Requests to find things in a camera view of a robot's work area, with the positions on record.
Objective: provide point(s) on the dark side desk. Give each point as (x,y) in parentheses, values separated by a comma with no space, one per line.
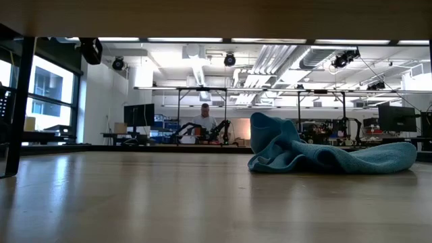
(40,136)

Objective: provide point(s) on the dark monitor desk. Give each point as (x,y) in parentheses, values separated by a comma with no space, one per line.
(111,134)

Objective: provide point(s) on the black perforated panel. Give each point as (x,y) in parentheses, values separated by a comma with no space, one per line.
(4,104)

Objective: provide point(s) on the person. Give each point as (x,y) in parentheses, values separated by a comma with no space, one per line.
(204,121)

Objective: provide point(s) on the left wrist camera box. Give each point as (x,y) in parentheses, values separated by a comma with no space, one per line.
(91,50)

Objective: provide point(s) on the black background workstation frame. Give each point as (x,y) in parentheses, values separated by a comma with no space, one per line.
(225,101)
(299,111)

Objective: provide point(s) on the black round ceiling fixture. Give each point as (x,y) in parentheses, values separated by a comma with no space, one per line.
(229,60)
(118,63)

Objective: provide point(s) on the black window frame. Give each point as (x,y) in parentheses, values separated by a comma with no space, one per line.
(77,108)

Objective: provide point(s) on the ceiling light strip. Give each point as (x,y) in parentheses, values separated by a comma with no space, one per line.
(118,39)
(185,40)
(270,40)
(413,42)
(351,42)

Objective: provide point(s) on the wooden shelf metal legs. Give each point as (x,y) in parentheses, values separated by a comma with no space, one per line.
(216,17)

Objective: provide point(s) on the black printer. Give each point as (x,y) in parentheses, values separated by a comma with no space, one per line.
(60,130)

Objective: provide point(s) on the black table edge frame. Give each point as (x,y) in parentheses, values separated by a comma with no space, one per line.
(84,148)

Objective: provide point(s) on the corrugated ventilation duct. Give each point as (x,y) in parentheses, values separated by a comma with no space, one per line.
(314,59)

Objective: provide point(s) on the black monitor on stand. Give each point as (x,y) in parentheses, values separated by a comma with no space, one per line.
(138,114)

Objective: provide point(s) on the cardboard box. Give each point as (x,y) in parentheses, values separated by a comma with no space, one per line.
(120,128)
(29,123)

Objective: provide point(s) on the large black monitor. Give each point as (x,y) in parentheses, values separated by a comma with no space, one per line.
(396,119)

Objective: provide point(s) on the background black robot arm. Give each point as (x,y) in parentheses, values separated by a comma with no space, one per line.
(185,128)
(222,126)

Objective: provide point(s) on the black ceiling spotlight cluster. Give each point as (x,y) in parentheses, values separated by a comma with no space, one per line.
(378,86)
(342,60)

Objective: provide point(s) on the blue microfibre cloth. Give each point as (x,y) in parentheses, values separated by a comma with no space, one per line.
(303,158)

